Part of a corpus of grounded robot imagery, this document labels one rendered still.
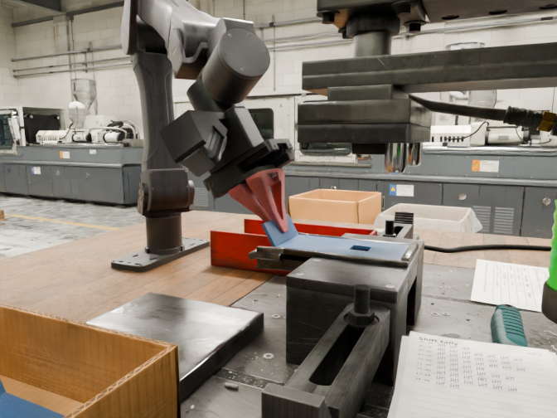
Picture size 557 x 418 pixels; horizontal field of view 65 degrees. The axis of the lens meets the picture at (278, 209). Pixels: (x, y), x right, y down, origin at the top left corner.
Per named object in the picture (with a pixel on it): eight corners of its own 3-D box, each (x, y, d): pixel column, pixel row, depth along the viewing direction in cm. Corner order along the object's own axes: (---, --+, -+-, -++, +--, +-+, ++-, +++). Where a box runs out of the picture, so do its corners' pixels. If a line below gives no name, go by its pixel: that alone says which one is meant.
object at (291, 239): (285, 235, 56) (285, 213, 55) (409, 248, 49) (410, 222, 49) (261, 249, 49) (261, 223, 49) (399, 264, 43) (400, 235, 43)
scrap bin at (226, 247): (244, 249, 83) (244, 218, 82) (375, 264, 73) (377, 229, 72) (210, 265, 72) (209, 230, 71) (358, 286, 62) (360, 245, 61)
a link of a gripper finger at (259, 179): (289, 230, 48) (250, 155, 48) (240, 255, 51) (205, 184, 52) (310, 219, 54) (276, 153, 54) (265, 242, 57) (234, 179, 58)
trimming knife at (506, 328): (515, 323, 50) (486, 316, 51) (520, 303, 49) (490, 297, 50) (537, 412, 33) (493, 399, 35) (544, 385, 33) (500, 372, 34)
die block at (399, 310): (344, 294, 59) (345, 240, 58) (420, 305, 55) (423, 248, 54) (285, 362, 41) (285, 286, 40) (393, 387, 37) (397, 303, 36)
